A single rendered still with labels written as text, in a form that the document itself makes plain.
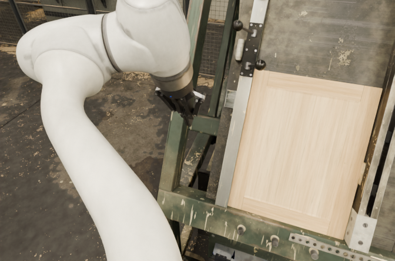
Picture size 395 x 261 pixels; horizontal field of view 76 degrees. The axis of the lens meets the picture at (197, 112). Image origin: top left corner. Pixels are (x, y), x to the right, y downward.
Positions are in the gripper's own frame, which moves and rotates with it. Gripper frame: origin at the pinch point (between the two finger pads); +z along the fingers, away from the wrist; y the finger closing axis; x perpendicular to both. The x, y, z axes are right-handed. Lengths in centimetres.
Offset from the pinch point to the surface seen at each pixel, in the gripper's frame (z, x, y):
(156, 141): 174, -41, 75
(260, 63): 4.6, -25.8, -16.8
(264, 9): 4, -50, -14
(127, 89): 210, -112, 155
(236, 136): 29.4, -8.4, -12.7
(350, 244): 40, 18, -58
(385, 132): 19, -17, -60
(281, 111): 24.5, -20.4, -27.5
